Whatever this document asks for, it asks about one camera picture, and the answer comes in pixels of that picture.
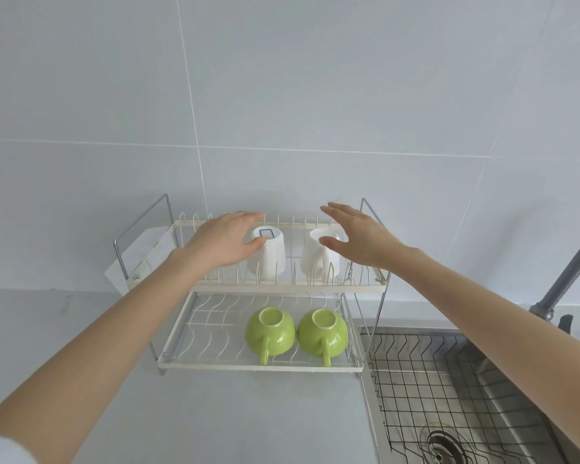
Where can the white two-tier dish rack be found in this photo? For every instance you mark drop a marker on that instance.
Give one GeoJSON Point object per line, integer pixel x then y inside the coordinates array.
{"type": "Point", "coordinates": [280, 287]}

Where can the person's left hand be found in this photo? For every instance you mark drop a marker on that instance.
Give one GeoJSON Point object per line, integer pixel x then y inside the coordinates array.
{"type": "Point", "coordinates": [217, 241]}

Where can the person's right thumb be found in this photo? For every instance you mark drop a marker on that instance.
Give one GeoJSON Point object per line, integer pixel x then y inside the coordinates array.
{"type": "Point", "coordinates": [331, 242]}

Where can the white sleeve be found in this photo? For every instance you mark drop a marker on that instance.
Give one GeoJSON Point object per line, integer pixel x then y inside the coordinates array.
{"type": "Point", "coordinates": [5, 451]}

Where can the white mug with blue label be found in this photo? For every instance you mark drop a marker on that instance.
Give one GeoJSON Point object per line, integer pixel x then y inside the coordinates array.
{"type": "Point", "coordinates": [270, 258]}

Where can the green mug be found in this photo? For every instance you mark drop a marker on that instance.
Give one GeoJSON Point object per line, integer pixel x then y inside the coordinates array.
{"type": "Point", "coordinates": [325, 333]}
{"type": "Point", "coordinates": [270, 333]}

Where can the plain white mug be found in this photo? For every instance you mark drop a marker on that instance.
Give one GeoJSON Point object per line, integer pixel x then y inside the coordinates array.
{"type": "Point", "coordinates": [314, 259]}

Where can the metal sink drain strainer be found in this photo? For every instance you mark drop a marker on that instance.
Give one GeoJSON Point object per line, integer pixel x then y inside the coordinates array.
{"type": "Point", "coordinates": [442, 447]}

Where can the white plastic rack side tray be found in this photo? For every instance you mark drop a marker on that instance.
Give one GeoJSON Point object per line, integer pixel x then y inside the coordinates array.
{"type": "Point", "coordinates": [135, 260]}

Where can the person's left thumb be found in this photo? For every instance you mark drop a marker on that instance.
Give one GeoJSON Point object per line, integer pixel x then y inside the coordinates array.
{"type": "Point", "coordinates": [256, 243]}

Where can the person's right hand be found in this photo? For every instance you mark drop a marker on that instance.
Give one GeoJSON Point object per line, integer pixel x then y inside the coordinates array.
{"type": "Point", "coordinates": [367, 239]}

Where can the stainless steel sink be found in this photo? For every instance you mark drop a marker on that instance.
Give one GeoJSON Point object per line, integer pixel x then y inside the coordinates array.
{"type": "Point", "coordinates": [510, 393]}

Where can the person's right forearm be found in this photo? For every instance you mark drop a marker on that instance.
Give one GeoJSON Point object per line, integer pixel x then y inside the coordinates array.
{"type": "Point", "coordinates": [488, 309]}

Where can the grey metal faucet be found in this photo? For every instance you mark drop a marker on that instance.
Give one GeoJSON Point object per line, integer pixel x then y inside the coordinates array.
{"type": "Point", "coordinates": [560, 280]}

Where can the person's left forearm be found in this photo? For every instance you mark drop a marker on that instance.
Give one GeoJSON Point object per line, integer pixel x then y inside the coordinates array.
{"type": "Point", "coordinates": [101, 343]}

